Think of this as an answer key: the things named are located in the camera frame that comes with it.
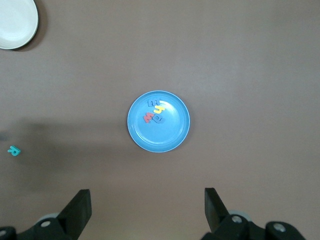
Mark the teal uppercase letter R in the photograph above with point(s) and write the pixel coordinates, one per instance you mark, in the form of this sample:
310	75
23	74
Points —
15	151

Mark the blue lowercase letter q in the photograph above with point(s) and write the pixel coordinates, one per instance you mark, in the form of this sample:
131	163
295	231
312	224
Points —
161	121

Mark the blue plate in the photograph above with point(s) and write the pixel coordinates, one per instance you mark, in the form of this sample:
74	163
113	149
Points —
162	137

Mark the red lowercase letter m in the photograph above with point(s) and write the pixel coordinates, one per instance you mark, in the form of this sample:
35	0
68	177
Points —
147	118

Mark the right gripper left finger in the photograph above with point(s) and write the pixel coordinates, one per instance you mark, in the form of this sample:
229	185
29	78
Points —
75	215

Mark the blue lowercase letter m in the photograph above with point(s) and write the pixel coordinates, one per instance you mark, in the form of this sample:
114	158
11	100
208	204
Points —
151	103

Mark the yellow lowercase letter h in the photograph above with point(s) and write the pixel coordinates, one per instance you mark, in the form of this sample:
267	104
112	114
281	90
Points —
158	109

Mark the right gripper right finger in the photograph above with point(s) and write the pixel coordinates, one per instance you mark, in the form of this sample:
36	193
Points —
220	222

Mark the beige plate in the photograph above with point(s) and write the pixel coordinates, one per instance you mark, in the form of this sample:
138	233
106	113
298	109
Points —
15	22

